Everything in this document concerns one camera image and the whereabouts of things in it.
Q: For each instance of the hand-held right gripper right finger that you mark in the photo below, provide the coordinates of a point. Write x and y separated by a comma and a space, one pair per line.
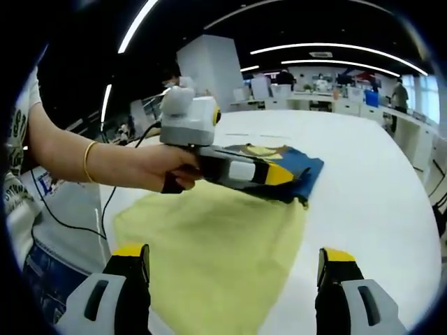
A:
359, 307

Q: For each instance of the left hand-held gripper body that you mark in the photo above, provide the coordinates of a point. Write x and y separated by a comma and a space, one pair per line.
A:
188, 122

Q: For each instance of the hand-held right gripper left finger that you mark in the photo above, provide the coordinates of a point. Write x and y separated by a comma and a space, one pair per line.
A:
101, 303

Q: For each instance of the yellow garment grey blue sleeves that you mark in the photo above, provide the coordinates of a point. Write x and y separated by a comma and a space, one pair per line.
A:
209, 251

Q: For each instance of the person's left hand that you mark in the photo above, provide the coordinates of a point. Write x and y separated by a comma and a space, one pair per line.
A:
153, 164

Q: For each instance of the person's blue jeans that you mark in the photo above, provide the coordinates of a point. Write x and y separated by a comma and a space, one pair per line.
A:
52, 279

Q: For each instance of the white square pillar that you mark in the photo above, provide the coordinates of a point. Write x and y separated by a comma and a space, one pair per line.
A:
216, 70

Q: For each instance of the tall white cabinet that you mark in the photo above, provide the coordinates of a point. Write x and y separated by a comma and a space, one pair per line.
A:
261, 89

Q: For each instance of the person's white printed t-shirt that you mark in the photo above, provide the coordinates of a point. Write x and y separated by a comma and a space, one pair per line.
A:
63, 223

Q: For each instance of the ceiling light strip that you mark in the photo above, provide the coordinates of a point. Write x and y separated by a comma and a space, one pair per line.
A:
331, 44
331, 61
138, 26

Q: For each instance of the long white counter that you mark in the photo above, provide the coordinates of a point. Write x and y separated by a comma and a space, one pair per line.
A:
349, 106

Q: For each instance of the ceiling air vent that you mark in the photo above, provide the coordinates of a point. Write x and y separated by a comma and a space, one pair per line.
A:
320, 54

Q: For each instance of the blue storage bin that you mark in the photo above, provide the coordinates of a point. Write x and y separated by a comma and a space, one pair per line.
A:
371, 97

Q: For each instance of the red blue wall banner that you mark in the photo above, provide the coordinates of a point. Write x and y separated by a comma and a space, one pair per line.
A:
363, 76

